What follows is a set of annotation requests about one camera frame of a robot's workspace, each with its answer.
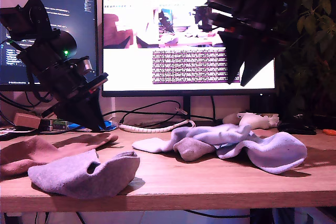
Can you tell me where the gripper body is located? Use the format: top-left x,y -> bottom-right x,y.
40,72 -> 109,119

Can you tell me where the pink sock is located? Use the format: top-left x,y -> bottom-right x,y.
0,136 -> 62,177
51,133 -> 119,156

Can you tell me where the grey frilly-cuff sock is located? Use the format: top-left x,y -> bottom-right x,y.
173,137 -> 217,162
27,149 -> 141,200

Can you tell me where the white sock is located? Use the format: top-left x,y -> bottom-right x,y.
132,123 -> 253,154
216,131 -> 308,175

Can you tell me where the green printed small box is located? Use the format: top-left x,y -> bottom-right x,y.
39,119 -> 79,132

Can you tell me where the blue plastic packet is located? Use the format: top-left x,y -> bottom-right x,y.
76,120 -> 118,132

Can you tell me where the small brown cardboard box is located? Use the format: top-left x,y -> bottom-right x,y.
13,113 -> 41,130

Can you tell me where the green house plant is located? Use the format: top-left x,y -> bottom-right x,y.
272,0 -> 336,122

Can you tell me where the white game controller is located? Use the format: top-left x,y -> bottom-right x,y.
222,112 -> 279,130

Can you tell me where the bright white computer monitor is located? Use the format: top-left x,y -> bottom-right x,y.
101,0 -> 276,98

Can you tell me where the black flat device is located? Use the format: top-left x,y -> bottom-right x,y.
0,126 -> 40,141

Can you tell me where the black monitor stand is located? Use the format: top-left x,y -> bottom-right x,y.
167,95 -> 219,130

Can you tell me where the dark code computer monitor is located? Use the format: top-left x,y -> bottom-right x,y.
0,0 -> 100,93

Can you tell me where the black wallet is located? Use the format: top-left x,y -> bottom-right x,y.
277,120 -> 317,136

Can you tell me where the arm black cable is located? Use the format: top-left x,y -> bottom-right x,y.
0,39 -> 53,111

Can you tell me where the white spiral cable wrap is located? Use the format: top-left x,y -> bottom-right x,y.
119,119 -> 196,134

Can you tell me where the black monitor cable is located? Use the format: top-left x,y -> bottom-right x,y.
209,95 -> 217,122

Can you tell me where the black looped desk cable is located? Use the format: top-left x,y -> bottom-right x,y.
102,100 -> 218,130

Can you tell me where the black cable under table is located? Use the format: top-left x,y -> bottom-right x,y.
183,209 -> 251,219

